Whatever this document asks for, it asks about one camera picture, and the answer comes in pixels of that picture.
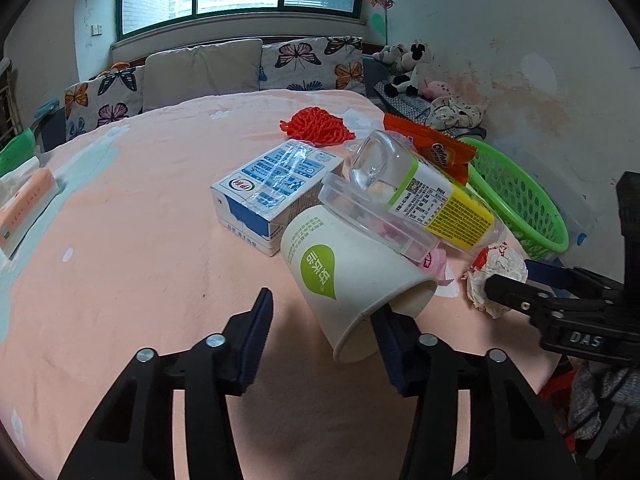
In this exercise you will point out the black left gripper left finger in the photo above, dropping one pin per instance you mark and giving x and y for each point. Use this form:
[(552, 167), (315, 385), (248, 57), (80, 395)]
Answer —
[(129, 435)]

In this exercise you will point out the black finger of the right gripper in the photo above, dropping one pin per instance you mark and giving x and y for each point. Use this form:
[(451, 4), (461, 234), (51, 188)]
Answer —
[(527, 299)]

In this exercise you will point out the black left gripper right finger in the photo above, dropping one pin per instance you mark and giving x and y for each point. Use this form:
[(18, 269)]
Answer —
[(512, 436)]

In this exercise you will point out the white red wrapper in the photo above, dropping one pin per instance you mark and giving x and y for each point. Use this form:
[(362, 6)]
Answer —
[(498, 259)]

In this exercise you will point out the clear bottle yellow label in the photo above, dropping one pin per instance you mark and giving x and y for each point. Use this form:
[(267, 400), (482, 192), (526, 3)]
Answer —
[(418, 193)]

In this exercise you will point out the white paper cup green logo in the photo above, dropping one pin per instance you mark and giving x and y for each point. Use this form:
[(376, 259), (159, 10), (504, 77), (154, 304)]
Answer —
[(345, 277)]

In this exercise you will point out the red foam fruit net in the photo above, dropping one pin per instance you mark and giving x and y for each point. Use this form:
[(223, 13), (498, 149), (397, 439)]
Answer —
[(317, 127)]

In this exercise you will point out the grey gloved hand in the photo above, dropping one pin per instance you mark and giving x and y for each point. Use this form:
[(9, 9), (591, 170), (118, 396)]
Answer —
[(596, 389)]

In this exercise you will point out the green plastic basket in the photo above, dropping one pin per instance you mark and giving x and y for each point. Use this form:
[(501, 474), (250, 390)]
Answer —
[(519, 200)]

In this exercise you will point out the clear plastic tray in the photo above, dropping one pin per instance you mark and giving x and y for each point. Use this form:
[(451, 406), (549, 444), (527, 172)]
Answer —
[(370, 217)]

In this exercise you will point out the orange snack wrapper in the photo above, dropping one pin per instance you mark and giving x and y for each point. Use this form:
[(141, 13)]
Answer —
[(445, 152)]

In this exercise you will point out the spotted cream cloth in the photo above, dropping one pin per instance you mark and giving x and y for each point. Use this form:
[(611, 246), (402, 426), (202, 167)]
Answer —
[(449, 112)]

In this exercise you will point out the pink plush toy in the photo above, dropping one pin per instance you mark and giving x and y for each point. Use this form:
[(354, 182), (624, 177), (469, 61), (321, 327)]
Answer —
[(434, 89)]

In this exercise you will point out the pink tissue box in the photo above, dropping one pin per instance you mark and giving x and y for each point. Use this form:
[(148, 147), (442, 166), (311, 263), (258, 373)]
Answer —
[(22, 210)]

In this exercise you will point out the blue white milk carton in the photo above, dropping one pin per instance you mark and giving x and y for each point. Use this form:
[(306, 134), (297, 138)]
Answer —
[(257, 201)]

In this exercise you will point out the cow plush toy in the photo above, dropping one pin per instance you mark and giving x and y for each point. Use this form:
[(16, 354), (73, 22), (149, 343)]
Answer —
[(412, 71)]

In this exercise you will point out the grey plush toy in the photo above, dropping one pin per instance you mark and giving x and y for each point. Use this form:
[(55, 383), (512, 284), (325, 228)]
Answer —
[(390, 55)]

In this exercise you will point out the butterfly cushion right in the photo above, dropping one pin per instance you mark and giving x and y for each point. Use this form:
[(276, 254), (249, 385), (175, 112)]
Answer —
[(312, 64)]

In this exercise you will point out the butterfly cushion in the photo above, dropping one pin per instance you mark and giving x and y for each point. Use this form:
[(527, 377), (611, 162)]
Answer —
[(112, 96), (312, 64)]

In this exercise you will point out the butterfly cushion left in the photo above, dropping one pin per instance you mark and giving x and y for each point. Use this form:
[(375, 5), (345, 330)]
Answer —
[(112, 96)]

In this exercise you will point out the beige cushion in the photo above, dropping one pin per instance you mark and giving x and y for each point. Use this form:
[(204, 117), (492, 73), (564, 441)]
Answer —
[(175, 76)]

